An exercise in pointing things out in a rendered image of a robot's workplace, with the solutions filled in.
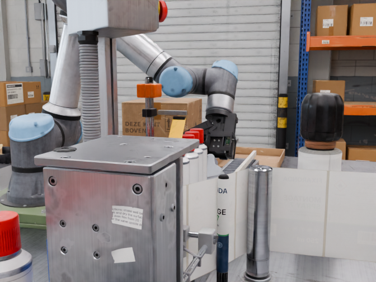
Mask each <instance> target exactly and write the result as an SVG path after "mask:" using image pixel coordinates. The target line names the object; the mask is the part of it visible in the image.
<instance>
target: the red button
mask: <svg viewBox="0 0 376 282"><path fill-rule="evenodd" d="M159 7H160V9H159V22H163V21H164V20H165V19H166V17H167V14H168V8H167V5H166V3H165V1H163V0H159Z"/></svg>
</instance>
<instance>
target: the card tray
mask: <svg viewBox="0 0 376 282"><path fill-rule="evenodd" d="M253 151H256V156H255V157H254V159H256V160H259V165H266V166H270V167H280V166H281V164H282V162H283V160H284V157H285V149H274V148H254V147H236V153H235V158H247V157H248V156H249V155H250V154H251V153H252V152H253ZM216 160H217V161H218V166H219V167H224V166H225V165H226V164H227V163H228V162H229V161H230V159H227V160H222V159H219V158H217V159H216Z"/></svg>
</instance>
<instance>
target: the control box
mask: <svg viewBox="0 0 376 282"><path fill-rule="evenodd" d="M159 9H160V7H159V0H67V19H68V35H69V36H76V37H78V36H79V35H77V31H82V30H86V31H98V36H97V37H109V38H110V39H114V38H118V37H125V36H132V35H139V34H145V33H150V32H155V31H157V29H158V28H159Z"/></svg>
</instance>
